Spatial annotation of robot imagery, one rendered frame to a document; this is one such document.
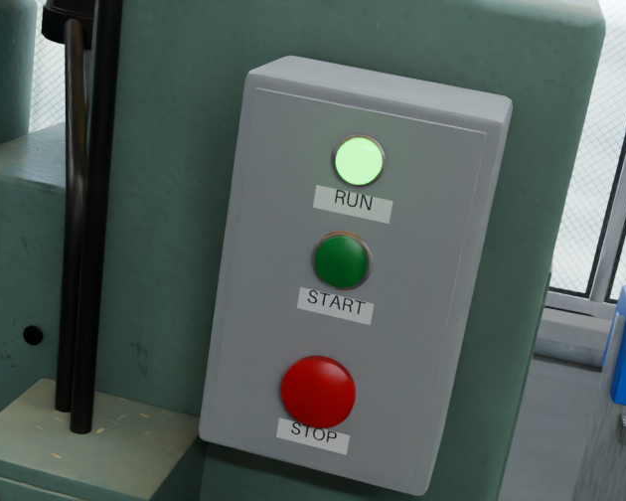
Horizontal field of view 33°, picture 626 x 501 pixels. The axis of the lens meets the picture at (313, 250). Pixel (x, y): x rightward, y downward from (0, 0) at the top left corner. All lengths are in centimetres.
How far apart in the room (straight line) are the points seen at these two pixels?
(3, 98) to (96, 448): 23
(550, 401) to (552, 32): 170
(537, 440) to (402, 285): 175
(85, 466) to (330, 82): 20
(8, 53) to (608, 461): 101
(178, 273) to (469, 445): 16
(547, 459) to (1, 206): 171
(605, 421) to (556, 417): 72
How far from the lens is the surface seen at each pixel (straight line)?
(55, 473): 47
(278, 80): 41
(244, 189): 41
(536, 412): 213
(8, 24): 63
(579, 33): 45
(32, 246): 58
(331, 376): 42
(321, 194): 41
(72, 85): 54
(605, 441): 142
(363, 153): 39
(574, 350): 207
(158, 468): 48
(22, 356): 60
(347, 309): 42
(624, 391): 137
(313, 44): 46
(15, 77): 64
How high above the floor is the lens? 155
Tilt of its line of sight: 18 degrees down
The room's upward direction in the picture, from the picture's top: 9 degrees clockwise
